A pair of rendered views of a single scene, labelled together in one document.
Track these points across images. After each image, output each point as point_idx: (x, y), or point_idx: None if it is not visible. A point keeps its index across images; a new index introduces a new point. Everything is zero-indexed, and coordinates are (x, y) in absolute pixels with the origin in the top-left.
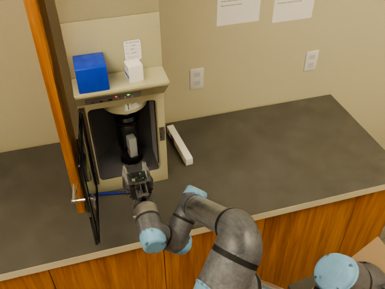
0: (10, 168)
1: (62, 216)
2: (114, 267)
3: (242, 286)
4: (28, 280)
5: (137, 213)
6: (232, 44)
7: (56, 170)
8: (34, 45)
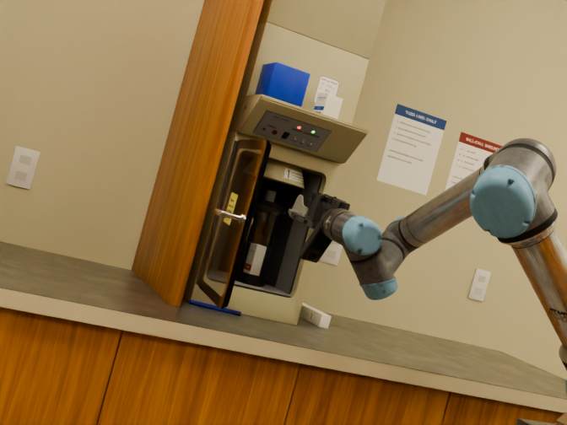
0: (45, 257)
1: (144, 299)
2: (209, 397)
3: (542, 178)
4: (77, 353)
5: (336, 213)
6: (388, 215)
7: (119, 277)
8: (155, 106)
